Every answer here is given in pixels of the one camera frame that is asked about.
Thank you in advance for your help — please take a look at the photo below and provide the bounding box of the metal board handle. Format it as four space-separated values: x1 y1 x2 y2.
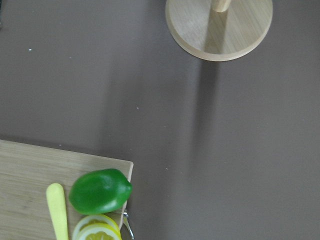
123 210 135 240

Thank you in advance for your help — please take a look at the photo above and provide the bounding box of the bamboo cutting board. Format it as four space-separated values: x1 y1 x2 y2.
0 140 134 240

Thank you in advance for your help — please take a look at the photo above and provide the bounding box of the lower stacked lemon slice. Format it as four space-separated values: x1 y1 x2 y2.
72 214 121 240

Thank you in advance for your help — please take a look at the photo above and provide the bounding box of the upper lemon slice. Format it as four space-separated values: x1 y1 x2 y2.
75 223 122 240

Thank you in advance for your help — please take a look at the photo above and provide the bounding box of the green lime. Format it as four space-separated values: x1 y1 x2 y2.
68 168 133 215

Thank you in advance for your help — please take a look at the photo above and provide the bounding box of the wooden mug tree stand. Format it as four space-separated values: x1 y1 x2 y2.
165 0 273 62

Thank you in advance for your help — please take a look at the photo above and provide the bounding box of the yellow plastic knife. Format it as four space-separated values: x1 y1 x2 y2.
46 183 69 240

